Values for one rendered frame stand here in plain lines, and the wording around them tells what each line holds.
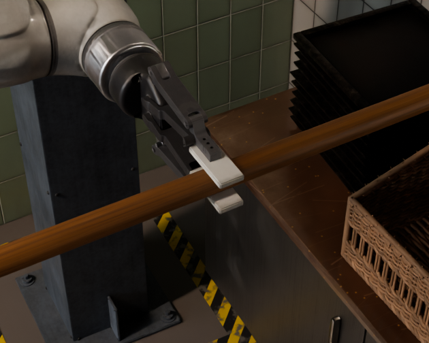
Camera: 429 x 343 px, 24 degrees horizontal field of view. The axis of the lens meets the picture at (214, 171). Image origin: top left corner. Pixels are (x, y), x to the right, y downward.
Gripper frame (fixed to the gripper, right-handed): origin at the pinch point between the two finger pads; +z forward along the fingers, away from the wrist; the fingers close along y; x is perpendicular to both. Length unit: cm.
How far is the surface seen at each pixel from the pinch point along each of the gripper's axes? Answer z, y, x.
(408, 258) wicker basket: -10, 46, -42
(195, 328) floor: -65, 120, -32
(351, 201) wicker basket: -26, 47, -42
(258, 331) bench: -47, 105, -38
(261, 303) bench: -47, 94, -38
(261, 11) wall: -121, 77, -83
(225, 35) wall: -121, 81, -72
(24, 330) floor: -85, 120, 5
